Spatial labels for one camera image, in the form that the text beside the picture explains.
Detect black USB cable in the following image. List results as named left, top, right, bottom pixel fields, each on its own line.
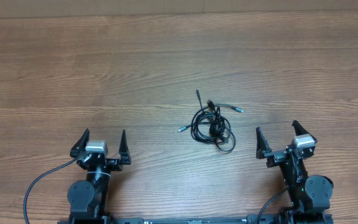
left=190, top=89, right=237, bottom=154

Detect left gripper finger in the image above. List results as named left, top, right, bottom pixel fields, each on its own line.
left=70, top=129, right=90, bottom=157
left=119, top=129, right=131, bottom=165

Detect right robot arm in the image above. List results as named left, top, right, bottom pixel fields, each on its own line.
left=256, top=120, right=334, bottom=223

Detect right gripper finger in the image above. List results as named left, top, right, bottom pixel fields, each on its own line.
left=256, top=127, right=272, bottom=159
left=291, top=120, right=318, bottom=143

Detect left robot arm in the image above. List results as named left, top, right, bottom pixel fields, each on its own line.
left=67, top=129, right=131, bottom=223

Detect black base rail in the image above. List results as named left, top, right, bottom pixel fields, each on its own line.
left=57, top=213, right=334, bottom=224

